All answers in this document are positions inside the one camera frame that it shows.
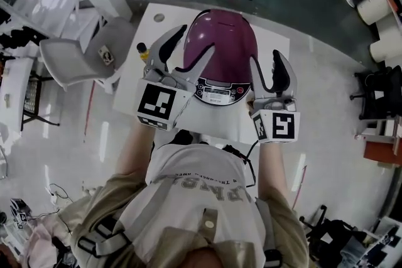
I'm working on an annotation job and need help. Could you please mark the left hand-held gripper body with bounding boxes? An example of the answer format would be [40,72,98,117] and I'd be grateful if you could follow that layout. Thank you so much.
[136,67,197,132]

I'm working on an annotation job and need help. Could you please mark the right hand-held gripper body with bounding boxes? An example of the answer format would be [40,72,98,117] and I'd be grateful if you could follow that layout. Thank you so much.
[250,96,302,145]

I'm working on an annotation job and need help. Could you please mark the purple rice cooker lid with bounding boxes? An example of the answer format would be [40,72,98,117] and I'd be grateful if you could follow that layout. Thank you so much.
[183,8,259,83]

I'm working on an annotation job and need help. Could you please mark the person's right forearm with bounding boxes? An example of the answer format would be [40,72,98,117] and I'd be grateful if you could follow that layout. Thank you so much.
[257,142,289,202]

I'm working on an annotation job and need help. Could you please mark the person's left forearm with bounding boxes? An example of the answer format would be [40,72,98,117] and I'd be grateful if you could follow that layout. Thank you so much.
[114,125,158,179]

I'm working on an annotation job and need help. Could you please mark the yellow oil bottle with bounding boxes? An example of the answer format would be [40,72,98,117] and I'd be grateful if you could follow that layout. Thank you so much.
[136,42,152,62]

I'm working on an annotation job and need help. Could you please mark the white square table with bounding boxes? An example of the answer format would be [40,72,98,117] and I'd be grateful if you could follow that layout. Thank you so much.
[112,2,290,145]

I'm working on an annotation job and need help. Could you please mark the person's black trousers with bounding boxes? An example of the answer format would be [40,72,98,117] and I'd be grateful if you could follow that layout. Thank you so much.
[172,129,209,146]

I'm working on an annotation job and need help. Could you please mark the printed card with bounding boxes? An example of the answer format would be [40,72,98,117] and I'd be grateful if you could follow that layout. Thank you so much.
[97,45,115,67]

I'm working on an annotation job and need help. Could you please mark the red floor tape strip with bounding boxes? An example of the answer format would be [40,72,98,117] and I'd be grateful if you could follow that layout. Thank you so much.
[291,166,307,210]
[82,81,96,144]

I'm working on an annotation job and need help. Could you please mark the white plastic armchair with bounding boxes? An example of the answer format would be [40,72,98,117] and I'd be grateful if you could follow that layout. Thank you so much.
[40,17,137,93]

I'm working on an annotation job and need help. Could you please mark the black office chair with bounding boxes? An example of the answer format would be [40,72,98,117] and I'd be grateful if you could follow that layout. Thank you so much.
[349,65,402,121]
[299,205,366,262]

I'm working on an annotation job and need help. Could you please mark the white low rack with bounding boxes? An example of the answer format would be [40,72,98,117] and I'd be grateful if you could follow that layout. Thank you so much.
[354,117,402,142]

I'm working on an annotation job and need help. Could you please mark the person's white printed t-shirt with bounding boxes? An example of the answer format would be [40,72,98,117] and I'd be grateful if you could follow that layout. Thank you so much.
[117,142,267,262]

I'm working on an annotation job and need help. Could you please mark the white cylinder stool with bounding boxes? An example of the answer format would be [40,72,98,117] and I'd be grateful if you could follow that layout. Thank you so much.
[356,0,394,26]
[369,13,402,63]

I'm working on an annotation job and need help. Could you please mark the orange cabinet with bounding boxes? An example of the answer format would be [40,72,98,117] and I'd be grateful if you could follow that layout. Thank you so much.
[363,139,402,168]

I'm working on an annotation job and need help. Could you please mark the white shelving unit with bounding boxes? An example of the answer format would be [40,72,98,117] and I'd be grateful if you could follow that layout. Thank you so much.
[0,0,105,51]

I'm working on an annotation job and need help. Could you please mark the person's khaki overshirt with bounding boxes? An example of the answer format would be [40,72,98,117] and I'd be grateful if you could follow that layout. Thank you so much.
[59,172,311,268]

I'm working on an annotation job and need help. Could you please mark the black metal stool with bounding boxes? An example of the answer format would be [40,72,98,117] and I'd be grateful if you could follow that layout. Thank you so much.
[20,71,61,132]

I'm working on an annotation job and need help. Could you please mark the row of black bags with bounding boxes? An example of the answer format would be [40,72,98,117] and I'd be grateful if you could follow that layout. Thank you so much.
[0,26,48,50]

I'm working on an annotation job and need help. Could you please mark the white side table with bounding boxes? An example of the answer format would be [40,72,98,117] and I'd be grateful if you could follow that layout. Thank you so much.
[0,58,35,133]

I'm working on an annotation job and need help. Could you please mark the grey harness with black buckles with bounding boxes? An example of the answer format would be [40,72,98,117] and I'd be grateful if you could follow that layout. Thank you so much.
[77,178,283,268]

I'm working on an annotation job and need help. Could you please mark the right hand-held gripper black cable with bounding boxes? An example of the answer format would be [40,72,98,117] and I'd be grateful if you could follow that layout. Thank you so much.
[221,140,262,189]

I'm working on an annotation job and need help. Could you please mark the thin black floor cable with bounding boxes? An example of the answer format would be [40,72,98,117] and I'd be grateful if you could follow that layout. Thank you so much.
[46,183,73,208]

